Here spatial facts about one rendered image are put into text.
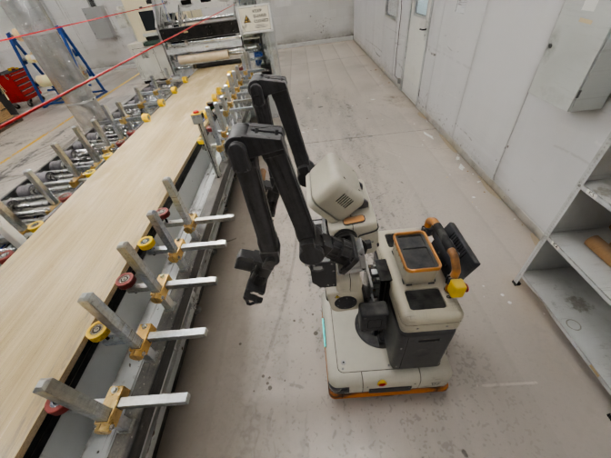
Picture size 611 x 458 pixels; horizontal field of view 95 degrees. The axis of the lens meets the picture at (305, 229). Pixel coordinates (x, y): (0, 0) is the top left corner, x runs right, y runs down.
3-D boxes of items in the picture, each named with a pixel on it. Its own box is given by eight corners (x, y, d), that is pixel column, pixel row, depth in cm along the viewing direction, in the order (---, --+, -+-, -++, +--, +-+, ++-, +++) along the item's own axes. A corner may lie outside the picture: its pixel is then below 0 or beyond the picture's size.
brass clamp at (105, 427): (132, 390, 104) (125, 384, 100) (115, 433, 94) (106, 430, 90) (116, 391, 104) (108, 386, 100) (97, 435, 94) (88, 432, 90)
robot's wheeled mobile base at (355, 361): (412, 297, 205) (418, 276, 189) (448, 393, 158) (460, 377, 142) (321, 305, 208) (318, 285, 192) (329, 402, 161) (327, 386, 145)
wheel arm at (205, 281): (218, 280, 136) (215, 274, 134) (217, 286, 134) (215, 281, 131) (132, 288, 138) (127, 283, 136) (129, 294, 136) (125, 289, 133)
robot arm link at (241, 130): (279, 126, 57) (281, 107, 64) (218, 144, 59) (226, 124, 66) (327, 262, 86) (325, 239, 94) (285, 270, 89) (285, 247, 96)
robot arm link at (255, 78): (284, 71, 89) (285, 64, 96) (244, 84, 91) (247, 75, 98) (317, 184, 118) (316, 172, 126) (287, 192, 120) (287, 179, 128)
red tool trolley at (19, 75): (47, 98, 787) (25, 65, 732) (32, 107, 731) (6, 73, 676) (29, 101, 784) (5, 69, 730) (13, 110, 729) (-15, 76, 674)
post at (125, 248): (176, 305, 143) (126, 239, 111) (175, 312, 140) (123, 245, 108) (170, 306, 143) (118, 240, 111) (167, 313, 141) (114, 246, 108)
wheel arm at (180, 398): (192, 394, 100) (187, 391, 97) (189, 405, 97) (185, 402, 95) (75, 403, 102) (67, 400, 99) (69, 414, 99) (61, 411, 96)
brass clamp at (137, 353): (158, 328, 123) (153, 323, 120) (146, 360, 113) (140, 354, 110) (145, 330, 123) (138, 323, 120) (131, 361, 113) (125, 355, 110)
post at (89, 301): (158, 353, 124) (91, 290, 91) (155, 362, 121) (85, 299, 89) (150, 354, 124) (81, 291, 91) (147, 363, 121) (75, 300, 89)
